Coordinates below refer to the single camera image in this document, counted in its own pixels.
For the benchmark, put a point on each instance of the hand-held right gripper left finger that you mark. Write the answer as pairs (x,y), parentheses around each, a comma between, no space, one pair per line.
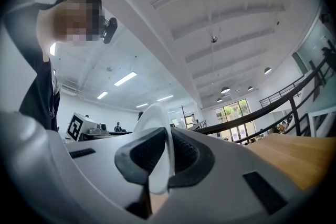
(139,157)

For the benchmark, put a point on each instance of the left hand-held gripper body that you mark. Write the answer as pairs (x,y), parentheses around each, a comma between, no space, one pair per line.
(76,127)

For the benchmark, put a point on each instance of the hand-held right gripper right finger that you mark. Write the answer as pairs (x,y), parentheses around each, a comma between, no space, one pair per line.
(191,160)

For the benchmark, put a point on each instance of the white plate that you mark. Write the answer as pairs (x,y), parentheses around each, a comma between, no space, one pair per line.
(155,118)

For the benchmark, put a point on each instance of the ceiling tube light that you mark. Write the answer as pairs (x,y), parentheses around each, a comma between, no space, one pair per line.
(52,49)
(125,78)
(165,98)
(102,95)
(142,105)

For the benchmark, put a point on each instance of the person's black shirt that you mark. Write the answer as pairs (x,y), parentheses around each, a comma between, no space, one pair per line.
(39,102)

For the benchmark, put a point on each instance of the wooden coat rack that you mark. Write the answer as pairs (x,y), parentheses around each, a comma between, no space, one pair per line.
(183,115)

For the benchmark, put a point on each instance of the black metal railing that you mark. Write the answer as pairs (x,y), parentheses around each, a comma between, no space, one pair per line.
(231,123)

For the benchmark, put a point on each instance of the large glass window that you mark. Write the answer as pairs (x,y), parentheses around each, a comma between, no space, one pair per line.
(233,112)

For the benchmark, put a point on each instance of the dark pendant lamp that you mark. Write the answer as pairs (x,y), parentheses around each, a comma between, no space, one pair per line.
(219,100)
(250,88)
(267,70)
(225,90)

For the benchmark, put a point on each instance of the person's head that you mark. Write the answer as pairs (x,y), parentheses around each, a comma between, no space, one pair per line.
(73,23)

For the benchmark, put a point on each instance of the black head-worn camera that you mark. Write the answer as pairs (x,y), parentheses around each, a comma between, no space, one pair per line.
(110,30)

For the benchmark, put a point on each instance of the small ceiling camera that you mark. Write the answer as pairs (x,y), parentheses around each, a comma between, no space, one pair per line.
(214,39)

